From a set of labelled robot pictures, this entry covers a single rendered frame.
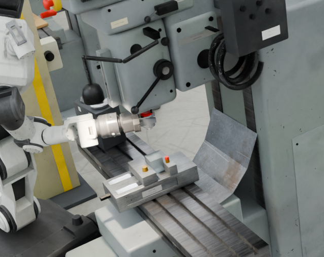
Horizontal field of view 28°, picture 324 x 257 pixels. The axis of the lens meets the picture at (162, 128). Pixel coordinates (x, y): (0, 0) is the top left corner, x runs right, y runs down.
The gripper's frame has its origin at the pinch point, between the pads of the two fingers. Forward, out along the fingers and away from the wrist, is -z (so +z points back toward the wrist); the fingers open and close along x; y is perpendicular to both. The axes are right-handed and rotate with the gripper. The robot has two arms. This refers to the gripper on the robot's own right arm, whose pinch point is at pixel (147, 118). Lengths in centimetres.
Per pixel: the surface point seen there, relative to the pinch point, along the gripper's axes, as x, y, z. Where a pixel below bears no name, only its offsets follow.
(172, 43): -6.4, -29.4, -13.3
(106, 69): -6.2, -24.4, 10.6
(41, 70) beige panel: 161, 34, 59
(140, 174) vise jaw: -5.0, 20.6, 6.6
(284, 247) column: -7, 67, -45
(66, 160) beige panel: 161, 100, 58
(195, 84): -5.2, -11.9, -19.3
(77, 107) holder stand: 55, 15, 30
